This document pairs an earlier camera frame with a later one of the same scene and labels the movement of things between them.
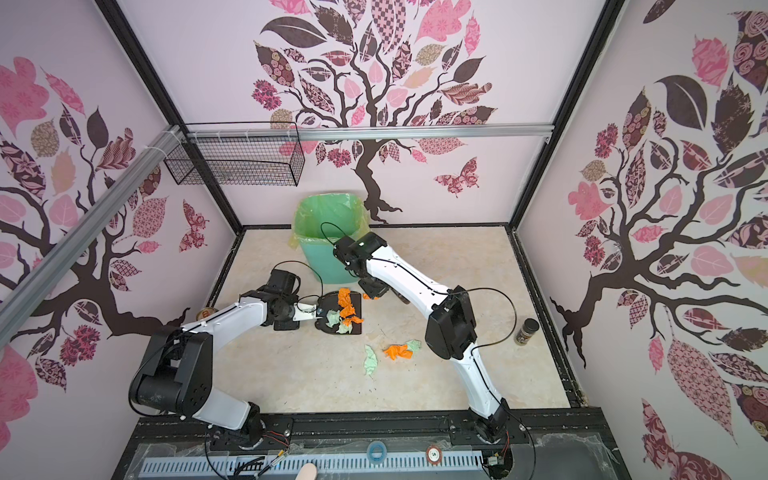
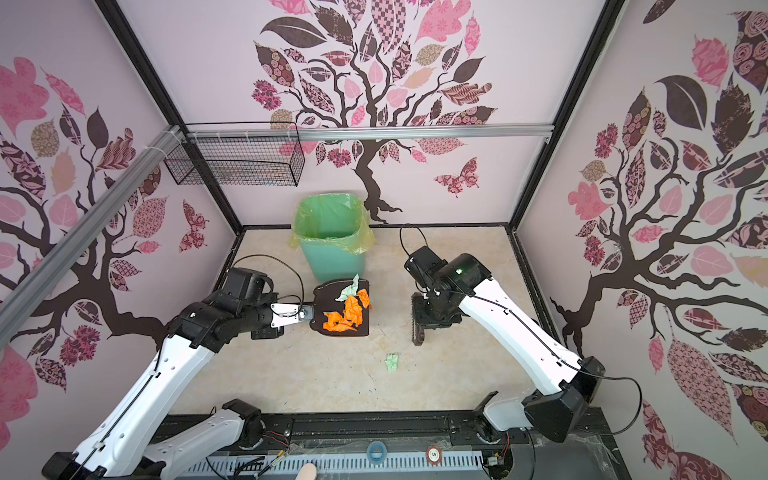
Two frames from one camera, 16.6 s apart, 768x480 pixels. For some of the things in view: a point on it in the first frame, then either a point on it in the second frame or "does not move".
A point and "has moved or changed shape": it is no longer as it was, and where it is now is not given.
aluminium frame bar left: [30, 284] does not move
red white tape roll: [433, 454] does not move
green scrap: [370, 360] → [391, 362]
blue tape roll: [376, 452] does not move
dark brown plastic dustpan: [329, 301] has moved or changed shape
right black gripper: [373, 294] → [448, 317]
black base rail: [519, 443] does not move
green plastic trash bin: [325, 265] does not move
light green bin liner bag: [330, 216] does not move
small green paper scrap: [414, 344] → [349, 291]
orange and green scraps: [400, 351] → [349, 320]
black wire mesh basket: [265, 154] does not move
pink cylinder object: [307, 472] does not move
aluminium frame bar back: [360, 132] does not move
